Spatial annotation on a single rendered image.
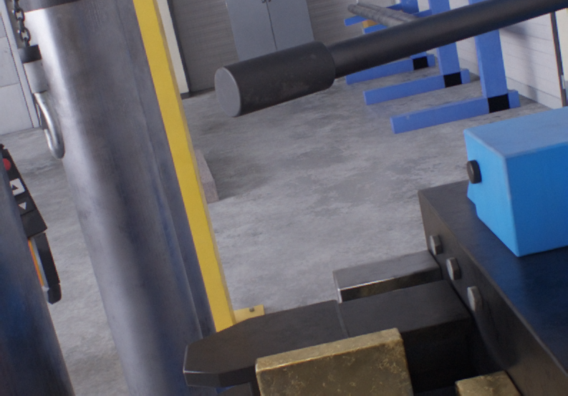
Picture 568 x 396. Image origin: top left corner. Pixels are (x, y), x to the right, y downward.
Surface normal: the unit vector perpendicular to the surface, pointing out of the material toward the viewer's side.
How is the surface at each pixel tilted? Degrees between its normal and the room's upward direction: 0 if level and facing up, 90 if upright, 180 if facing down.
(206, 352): 0
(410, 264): 0
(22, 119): 90
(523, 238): 90
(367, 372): 90
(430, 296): 0
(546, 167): 90
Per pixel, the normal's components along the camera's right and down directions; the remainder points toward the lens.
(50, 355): 0.97, -0.17
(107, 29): 0.79, -0.01
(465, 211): -0.21, -0.94
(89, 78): 0.29, 0.19
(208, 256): 0.05, 0.25
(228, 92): -0.83, 0.31
